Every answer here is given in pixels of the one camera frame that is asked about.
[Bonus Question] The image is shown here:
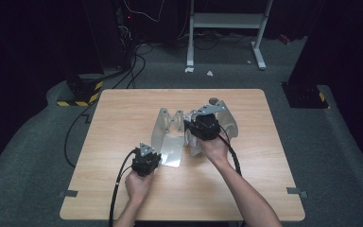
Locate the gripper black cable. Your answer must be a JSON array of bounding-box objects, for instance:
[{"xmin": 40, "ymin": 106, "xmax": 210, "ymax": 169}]
[
  {"xmin": 216, "ymin": 123, "xmax": 243, "ymax": 177},
  {"xmin": 108, "ymin": 148, "xmax": 139, "ymax": 227}
]

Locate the extendable metal bookend rack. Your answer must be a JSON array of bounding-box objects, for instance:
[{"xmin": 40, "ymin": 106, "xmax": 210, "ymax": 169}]
[{"xmin": 150, "ymin": 99, "xmax": 239, "ymax": 168}]

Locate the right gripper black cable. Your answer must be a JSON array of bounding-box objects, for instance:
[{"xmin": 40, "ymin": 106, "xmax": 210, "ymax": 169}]
[{"xmin": 216, "ymin": 123, "xmax": 243, "ymax": 177}]

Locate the bundle of black floor cables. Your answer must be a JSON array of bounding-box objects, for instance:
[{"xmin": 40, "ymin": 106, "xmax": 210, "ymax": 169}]
[{"xmin": 112, "ymin": 43, "xmax": 155, "ymax": 90}]

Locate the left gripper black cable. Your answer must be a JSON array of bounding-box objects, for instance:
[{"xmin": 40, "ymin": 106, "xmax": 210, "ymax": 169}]
[{"xmin": 108, "ymin": 148, "xmax": 139, "ymax": 227}]

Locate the person's right hand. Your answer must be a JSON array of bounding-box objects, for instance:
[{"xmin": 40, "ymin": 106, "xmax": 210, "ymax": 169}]
[{"xmin": 198, "ymin": 132, "xmax": 232, "ymax": 167}]

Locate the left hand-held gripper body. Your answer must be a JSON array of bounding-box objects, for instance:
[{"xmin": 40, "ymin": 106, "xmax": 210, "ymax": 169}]
[{"xmin": 130, "ymin": 142, "xmax": 161, "ymax": 178}]

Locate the dark equipment tower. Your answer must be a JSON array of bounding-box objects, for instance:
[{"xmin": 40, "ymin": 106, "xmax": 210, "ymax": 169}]
[{"xmin": 81, "ymin": 0, "xmax": 135, "ymax": 72}]

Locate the white metal stand frame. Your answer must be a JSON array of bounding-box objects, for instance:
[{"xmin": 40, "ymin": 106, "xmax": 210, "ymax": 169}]
[{"xmin": 185, "ymin": 0, "xmax": 274, "ymax": 71}]

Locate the black floor cable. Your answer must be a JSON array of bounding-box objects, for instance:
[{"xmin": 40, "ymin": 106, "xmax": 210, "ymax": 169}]
[{"xmin": 63, "ymin": 102, "xmax": 93, "ymax": 168}]

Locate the thin white hanging cable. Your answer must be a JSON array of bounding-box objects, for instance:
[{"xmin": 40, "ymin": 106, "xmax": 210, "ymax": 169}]
[{"xmin": 122, "ymin": 0, "xmax": 165, "ymax": 24}]

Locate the grey tape strip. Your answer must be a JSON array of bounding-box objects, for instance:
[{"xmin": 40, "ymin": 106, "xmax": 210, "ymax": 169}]
[
  {"xmin": 58, "ymin": 189, "xmax": 79, "ymax": 199},
  {"xmin": 285, "ymin": 186, "xmax": 308, "ymax": 200}
]

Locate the red object on floor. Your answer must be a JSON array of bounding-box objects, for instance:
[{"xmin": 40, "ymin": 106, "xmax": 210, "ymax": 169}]
[{"xmin": 278, "ymin": 33, "xmax": 293, "ymax": 45}]

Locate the person's left hand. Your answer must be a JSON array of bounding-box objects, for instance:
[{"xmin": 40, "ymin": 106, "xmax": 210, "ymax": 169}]
[{"xmin": 124, "ymin": 169, "xmax": 155, "ymax": 205}]

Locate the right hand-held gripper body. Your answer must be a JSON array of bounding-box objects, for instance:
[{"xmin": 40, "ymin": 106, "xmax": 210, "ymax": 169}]
[{"xmin": 187, "ymin": 104, "xmax": 228, "ymax": 142}]

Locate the black yellow striped stand base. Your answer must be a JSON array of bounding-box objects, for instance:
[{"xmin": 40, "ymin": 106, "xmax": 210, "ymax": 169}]
[
  {"xmin": 280, "ymin": 81, "xmax": 331, "ymax": 110},
  {"xmin": 56, "ymin": 73, "xmax": 105, "ymax": 108}
]

